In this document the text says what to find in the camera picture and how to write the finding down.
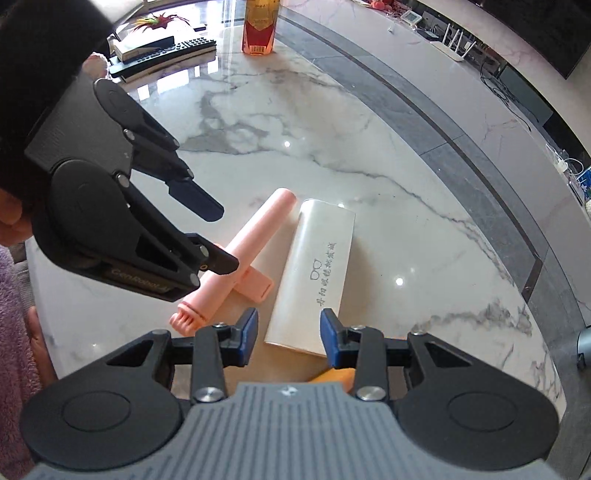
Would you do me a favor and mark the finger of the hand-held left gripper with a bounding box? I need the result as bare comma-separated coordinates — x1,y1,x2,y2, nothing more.
117,173,240,294
122,104,225,222

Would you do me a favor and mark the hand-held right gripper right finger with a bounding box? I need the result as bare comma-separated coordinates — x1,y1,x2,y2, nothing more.
320,308,472,402

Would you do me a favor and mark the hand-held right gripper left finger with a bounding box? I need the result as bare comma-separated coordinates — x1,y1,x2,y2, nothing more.
99,308,258,403

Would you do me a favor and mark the orange cardboard box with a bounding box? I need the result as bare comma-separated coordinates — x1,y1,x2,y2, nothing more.
307,367,357,384

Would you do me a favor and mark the pink tube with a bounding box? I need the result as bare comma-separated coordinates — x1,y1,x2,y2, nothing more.
168,187,296,330

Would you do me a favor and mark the white glasses case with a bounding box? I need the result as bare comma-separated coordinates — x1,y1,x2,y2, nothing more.
263,198,356,360

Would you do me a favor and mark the person's left hand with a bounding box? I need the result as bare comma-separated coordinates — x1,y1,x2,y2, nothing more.
0,187,34,245

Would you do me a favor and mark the pink cap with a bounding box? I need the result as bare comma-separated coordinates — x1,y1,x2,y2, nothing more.
231,267,274,305

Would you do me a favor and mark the black keyboard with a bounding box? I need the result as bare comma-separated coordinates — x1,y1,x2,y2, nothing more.
107,39,218,80

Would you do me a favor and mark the white book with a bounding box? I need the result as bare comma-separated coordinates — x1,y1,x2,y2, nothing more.
113,33,174,63

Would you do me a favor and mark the pink fluffy garment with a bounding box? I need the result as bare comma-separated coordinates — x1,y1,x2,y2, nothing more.
0,244,42,467

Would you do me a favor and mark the orange drink bottle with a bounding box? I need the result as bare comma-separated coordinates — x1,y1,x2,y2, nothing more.
242,0,280,57

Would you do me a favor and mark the red and green ornament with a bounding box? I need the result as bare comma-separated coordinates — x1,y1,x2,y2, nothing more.
131,11,192,33

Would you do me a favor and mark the grey cylinder appliance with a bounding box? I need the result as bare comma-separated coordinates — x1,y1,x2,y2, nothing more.
574,325,591,370

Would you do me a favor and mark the white router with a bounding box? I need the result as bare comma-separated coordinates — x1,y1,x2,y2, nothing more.
431,25,477,63

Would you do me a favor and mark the black speaker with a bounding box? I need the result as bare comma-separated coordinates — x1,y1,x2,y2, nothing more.
499,65,555,123

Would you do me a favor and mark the black television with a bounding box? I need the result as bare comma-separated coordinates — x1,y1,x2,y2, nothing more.
480,0,591,81

